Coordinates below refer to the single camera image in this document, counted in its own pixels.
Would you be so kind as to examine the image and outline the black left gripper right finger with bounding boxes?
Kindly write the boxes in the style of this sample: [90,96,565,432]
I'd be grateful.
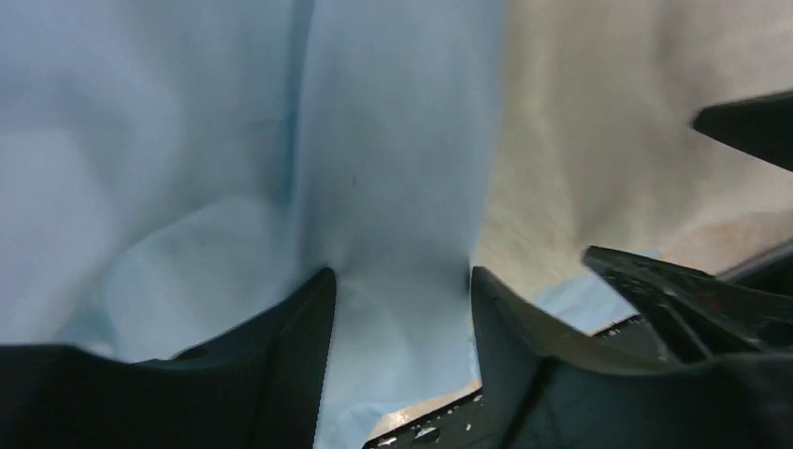
[470,268,792,448]

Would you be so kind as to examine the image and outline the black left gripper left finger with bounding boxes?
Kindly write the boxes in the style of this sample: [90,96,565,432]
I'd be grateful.
[1,268,336,448]

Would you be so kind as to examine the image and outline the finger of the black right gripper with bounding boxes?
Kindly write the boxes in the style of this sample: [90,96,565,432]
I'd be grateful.
[583,246,792,364]
[692,91,792,171]

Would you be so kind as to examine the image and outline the green and blue pillowcase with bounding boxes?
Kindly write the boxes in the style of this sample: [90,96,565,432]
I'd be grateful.
[0,0,661,449]

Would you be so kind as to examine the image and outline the cream yellow pillow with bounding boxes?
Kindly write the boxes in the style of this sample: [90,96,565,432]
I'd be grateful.
[477,1,792,298]

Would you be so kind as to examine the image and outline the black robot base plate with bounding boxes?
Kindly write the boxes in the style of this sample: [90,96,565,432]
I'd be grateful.
[362,238,793,449]

